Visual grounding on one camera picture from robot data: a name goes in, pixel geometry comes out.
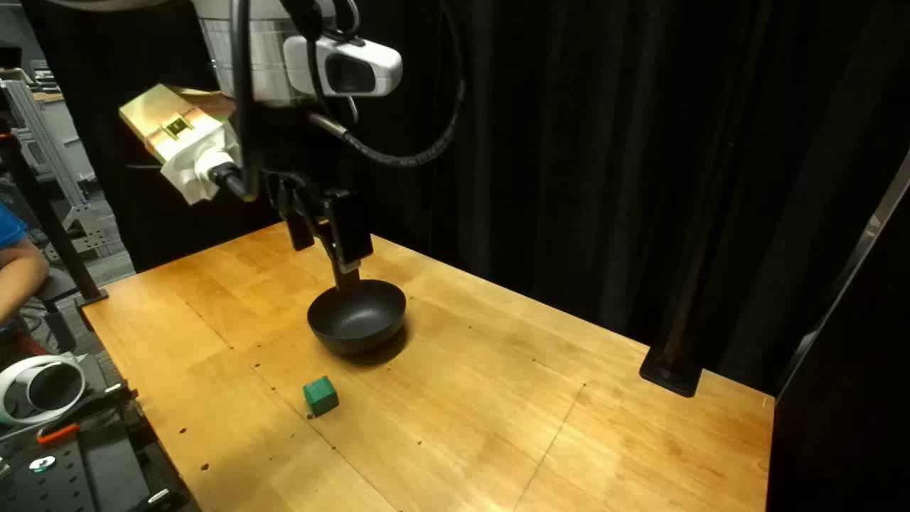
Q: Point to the black perforated side table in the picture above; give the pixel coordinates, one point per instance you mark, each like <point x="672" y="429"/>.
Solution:
<point x="74" y="464"/>

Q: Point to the person's forearm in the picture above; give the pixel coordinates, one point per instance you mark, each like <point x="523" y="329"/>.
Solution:
<point x="17" y="274"/>

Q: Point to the black curtain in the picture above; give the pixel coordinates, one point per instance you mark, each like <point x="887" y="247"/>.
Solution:
<point x="605" y="144"/>

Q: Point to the green block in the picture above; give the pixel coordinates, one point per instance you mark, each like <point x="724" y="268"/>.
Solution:
<point x="320" y="393"/>

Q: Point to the metal tripod frame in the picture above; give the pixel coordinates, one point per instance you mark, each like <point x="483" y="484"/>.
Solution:
<point x="47" y="181"/>

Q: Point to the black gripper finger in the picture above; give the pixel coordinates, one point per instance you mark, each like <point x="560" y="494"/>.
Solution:
<point x="298" y="227"/>
<point x="345" y="240"/>

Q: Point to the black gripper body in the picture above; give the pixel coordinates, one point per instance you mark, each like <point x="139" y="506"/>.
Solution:
<point x="270" y="147"/>

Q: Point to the black stand pole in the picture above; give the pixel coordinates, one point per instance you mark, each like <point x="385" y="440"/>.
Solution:
<point x="705" y="274"/>

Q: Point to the black bowl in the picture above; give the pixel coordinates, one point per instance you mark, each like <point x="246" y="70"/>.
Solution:
<point x="357" y="317"/>

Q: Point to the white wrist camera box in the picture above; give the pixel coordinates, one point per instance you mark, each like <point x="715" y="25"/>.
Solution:
<point x="186" y="140"/>

